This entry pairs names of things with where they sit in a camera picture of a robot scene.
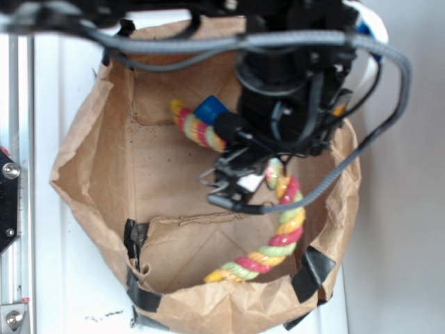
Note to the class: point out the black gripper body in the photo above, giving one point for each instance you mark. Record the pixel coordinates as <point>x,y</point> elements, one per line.
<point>294,99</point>

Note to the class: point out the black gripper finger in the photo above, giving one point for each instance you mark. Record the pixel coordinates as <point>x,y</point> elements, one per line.
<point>232,127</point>
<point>235,176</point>

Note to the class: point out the blue plastic bottle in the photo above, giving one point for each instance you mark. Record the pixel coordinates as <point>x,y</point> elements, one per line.
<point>209,110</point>

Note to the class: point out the brown paper bag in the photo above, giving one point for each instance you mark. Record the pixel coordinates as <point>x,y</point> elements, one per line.
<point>130,178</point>

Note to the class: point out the white plastic tray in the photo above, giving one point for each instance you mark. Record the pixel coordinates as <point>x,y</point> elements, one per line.
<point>90,297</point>

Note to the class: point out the black mounting bracket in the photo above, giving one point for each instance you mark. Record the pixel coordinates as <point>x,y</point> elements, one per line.
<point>9,197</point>

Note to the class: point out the aluminium frame rail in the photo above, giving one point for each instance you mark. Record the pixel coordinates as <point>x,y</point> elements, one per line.
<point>17,120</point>

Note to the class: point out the metal corner bracket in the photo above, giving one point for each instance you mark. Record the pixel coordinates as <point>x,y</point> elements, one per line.
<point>14,318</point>

